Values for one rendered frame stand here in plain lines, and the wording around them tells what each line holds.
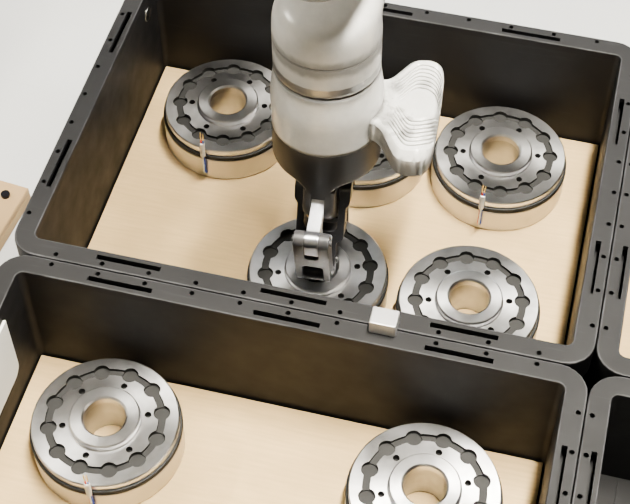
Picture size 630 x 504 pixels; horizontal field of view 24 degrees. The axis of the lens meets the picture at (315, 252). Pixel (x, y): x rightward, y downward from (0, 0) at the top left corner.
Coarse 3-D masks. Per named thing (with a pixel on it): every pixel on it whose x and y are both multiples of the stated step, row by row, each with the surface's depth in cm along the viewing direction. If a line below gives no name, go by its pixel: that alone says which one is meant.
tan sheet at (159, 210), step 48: (144, 144) 118; (576, 144) 118; (144, 192) 115; (192, 192) 115; (240, 192) 115; (288, 192) 115; (432, 192) 115; (576, 192) 115; (96, 240) 112; (144, 240) 112; (192, 240) 112; (240, 240) 112; (384, 240) 112; (432, 240) 112; (480, 240) 112; (528, 240) 112; (576, 240) 112
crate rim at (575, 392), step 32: (32, 256) 99; (0, 288) 97; (96, 288) 97; (128, 288) 98; (160, 288) 97; (256, 320) 95; (288, 320) 97; (320, 320) 95; (416, 352) 94; (448, 352) 94; (480, 352) 94; (544, 384) 93; (576, 384) 92; (576, 416) 91; (576, 448) 90
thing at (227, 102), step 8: (216, 96) 117; (224, 96) 118; (232, 96) 118; (240, 96) 117; (216, 104) 118; (224, 104) 118; (232, 104) 118; (240, 104) 118; (224, 112) 119; (232, 112) 119
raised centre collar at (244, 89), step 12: (216, 84) 117; (228, 84) 117; (240, 84) 117; (204, 96) 116; (252, 96) 116; (204, 108) 115; (252, 108) 115; (216, 120) 115; (228, 120) 115; (240, 120) 115
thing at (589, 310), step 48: (144, 0) 114; (576, 48) 111; (624, 48) 110; (96, 96) 108; (624, 96) 108; (624, 144) 105; (48, 192) 102; (48, 240) 99; (192, 288) 97; (240, 288) 97; (432, 336) 95; (480, 336) 95; (576, 336) 95
